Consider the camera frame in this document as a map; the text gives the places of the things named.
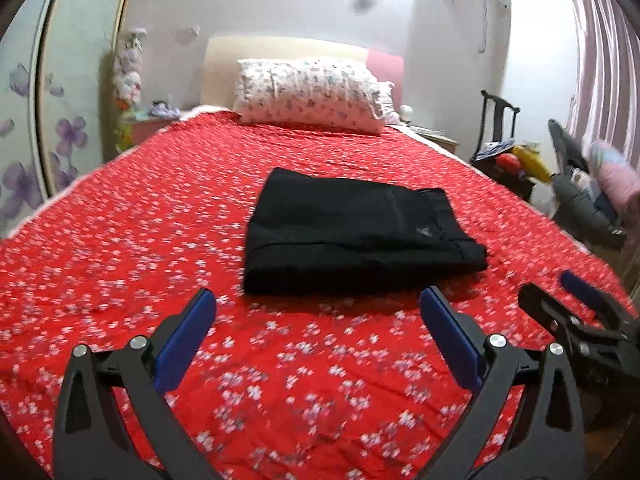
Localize black pants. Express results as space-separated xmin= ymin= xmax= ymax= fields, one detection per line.
xmin=243 ymin=168 xmax=488 ymax=296

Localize pile of clothes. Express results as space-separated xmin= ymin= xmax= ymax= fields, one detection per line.
xmin=548 ymin=119 xmax=639 ymax=252

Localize black wooden chair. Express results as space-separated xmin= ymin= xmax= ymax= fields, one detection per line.
xmin=470 ymin=90 xmax=534 ymax=202

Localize yellow red toys on chair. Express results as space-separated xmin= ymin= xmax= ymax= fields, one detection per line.
xmin=496 ymin=145 xmax=552 ymax=184

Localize red floral bedspread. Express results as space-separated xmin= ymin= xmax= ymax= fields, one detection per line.
xmin=1 ymin=112 xmax=627 ymax=479

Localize pink curtain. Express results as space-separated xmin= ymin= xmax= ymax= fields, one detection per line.
xmin=568 ymin=0 xmax=639 ymax=169

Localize pink pillow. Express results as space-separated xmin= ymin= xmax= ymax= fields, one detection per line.
xmin=367 ymin=49 xmax=405 ymax=110

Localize floral white pillow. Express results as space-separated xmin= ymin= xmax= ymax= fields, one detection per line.
xmin=233 ymin=61 xmax=399 ymax=134

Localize pink bedside table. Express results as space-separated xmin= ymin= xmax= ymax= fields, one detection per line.
xmin=124 ymin=112 xmax=182 ymax=146

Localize purple flower wardrobe door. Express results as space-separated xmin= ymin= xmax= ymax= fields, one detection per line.
xmin=1 ymin=0 xmax=126 ymax=237

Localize beige headboard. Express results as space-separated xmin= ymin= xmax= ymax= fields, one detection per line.
xmin=200 ymin=36 xmax=369 ymax=108

